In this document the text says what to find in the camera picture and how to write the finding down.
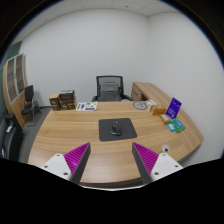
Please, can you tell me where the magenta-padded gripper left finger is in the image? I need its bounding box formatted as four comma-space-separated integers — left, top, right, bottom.
40, 142, 92, 185

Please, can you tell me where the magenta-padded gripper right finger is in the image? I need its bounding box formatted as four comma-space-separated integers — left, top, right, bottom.
131, 142, 184, 185

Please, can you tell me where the black computer mouse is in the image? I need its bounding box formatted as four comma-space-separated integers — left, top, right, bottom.
110, 120, 123, 137

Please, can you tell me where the dark grey mouse pad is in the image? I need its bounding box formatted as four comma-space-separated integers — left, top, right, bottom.
98, 117, 138, 143

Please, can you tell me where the small blue box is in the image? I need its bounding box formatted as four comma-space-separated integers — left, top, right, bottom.
167, 122, 177, 133

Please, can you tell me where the small yellow box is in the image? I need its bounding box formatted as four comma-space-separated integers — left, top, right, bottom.
159, 113, 172, 125

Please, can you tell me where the small green box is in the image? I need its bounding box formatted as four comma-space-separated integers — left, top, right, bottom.
171, 118, 186, 134

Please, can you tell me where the small orange box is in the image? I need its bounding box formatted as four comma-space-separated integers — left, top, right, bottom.
149, 105, 167, 116

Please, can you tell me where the printed paper sheet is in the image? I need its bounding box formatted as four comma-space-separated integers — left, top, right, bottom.
75, 101, 98, 112

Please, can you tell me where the round grey white disc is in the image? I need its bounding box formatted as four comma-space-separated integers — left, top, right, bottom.
132, 100, 149, 111

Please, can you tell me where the wide brown carton box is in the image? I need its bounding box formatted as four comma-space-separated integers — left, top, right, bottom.
58, 98, 78, 111

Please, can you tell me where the white paper sheet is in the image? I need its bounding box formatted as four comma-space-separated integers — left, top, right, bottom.
145, 99, 158, 107

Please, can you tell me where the purple sign card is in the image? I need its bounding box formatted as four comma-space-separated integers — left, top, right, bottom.
165, 97, 183, 120

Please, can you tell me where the black carton box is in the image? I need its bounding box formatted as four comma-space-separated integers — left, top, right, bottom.
59, 89, 76, 102

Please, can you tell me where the wooden side desk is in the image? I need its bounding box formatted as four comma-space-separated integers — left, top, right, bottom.
130, 81, 174, 108

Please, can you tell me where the black armchair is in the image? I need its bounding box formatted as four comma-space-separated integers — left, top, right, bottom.
0, 113, 25, 161

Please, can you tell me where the black visitor chair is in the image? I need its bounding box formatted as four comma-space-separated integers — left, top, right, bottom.
20, 84, 42, 127

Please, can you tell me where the black mesh office chair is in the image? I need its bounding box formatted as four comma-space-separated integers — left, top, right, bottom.
91, 75, 134, 103

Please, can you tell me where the wooden shelf unit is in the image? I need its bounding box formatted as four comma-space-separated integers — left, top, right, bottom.
2, 53, 29, 129

